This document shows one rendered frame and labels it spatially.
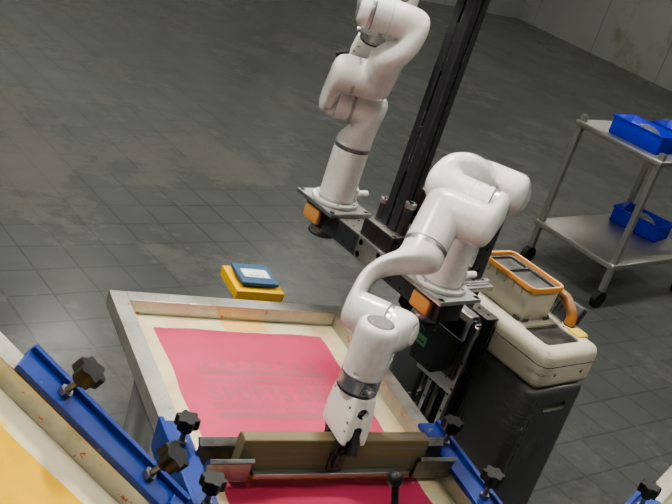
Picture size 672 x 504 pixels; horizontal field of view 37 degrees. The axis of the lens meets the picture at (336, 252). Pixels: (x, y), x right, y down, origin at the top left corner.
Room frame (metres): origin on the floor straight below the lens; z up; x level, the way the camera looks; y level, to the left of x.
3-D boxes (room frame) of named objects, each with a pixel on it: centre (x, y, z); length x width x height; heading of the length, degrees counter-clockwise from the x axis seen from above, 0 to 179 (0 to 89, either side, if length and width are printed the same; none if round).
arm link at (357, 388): (1.57, -0.11, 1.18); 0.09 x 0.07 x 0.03; 30
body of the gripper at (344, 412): (1.58, -0.11, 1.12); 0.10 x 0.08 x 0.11; 30
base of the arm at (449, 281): (2.24, -0.27, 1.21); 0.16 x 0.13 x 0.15; 134
